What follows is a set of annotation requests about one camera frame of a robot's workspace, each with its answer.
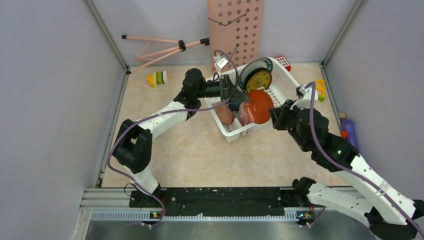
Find pink glass mug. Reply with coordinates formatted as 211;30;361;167
238;102;252;127

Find red bowl yellow rim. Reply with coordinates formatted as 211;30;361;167
245;90;274;125

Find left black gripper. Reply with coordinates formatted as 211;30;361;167
195;74;250;104

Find stacked coloured toy blocks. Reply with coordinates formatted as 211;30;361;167
146;71;168;88

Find white plastic dish rack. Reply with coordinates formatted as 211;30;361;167
211;55;300;143

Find small wooden block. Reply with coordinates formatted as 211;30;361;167
338;112;347;121

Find pink perforated board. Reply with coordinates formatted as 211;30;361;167
206;0;264;72

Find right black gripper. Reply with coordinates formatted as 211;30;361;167
269;99;310;152

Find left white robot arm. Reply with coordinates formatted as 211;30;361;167
111;68;250;207

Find pink tripod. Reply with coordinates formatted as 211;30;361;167
121;34;211;75

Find red toy basket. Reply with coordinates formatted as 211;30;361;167
275;55;292;72

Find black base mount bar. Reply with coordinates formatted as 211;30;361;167
129;187;311;217

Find purple handle tool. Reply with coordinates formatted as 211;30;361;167
340;119;359;149

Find yellow green toy block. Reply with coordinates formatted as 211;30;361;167
315;79;326;102

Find white plate green rim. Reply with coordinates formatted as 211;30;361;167
238;57;274;90

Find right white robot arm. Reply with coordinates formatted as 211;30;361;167
269;83;424;240

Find orange dotted mug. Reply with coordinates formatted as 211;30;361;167
215;104;235;126

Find yellow patterned plate black rim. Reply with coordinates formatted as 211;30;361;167
245;68;273;94

